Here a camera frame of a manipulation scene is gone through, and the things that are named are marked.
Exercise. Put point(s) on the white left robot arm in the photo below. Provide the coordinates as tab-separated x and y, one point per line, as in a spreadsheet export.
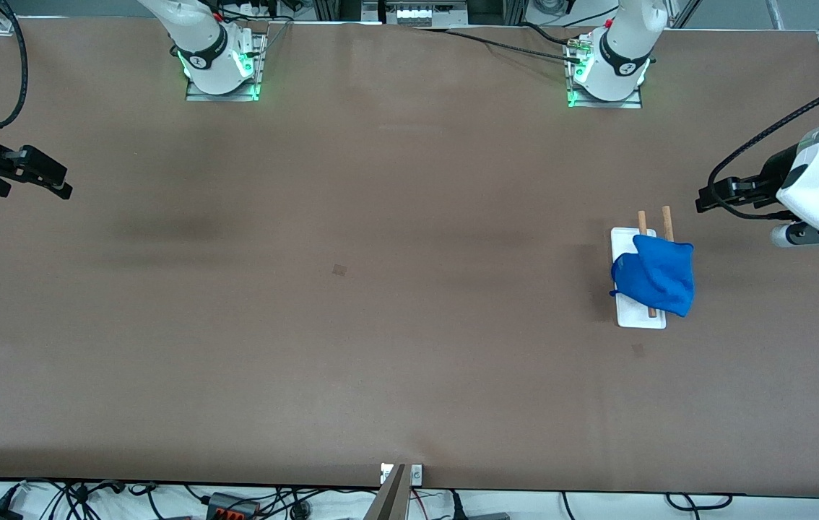
619	50

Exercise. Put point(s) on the grey brown slanted bar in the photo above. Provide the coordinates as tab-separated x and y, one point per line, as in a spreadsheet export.
389	502

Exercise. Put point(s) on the white rectangular plate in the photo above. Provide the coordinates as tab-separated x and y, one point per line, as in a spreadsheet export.
640	321

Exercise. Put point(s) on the white socket strip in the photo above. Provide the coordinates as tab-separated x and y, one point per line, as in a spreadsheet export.
417	14

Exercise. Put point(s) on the blue microfibre towel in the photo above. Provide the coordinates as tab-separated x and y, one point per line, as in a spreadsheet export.
659	278

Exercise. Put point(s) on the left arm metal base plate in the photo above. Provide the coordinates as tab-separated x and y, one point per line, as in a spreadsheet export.
626	103

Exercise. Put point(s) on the black power strip orange switches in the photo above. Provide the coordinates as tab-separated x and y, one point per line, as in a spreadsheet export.
225	503

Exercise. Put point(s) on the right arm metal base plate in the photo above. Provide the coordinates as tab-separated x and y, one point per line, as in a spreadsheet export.
256	90

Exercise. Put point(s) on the white table edge bracket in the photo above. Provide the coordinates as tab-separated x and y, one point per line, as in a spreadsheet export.
417	474

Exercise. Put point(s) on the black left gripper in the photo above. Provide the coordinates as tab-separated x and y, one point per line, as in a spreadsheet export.
773	170

